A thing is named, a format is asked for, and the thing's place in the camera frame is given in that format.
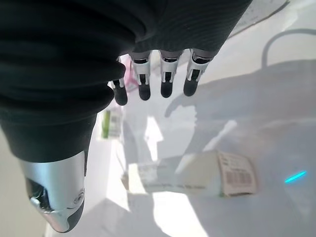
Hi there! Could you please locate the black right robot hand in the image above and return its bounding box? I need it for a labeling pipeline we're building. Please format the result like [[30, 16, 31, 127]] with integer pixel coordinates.
[[0, 0, 254, 233]]

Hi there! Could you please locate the long green white medicine box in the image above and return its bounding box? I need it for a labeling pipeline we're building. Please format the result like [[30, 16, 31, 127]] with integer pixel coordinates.
[[127, 150, 261, 199]]

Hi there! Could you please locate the blue fronted white drawer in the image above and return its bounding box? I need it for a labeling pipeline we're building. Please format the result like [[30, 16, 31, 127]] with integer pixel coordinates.
[[44, 0, 316, 237]]

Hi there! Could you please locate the pink white medicine box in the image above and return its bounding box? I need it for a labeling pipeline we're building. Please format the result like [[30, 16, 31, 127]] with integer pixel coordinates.
[[120, 55, 139, 92]]

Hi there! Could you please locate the small green white medicine box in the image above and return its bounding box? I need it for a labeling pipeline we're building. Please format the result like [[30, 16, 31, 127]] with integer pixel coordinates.
[[100, 110, 123, 139]]

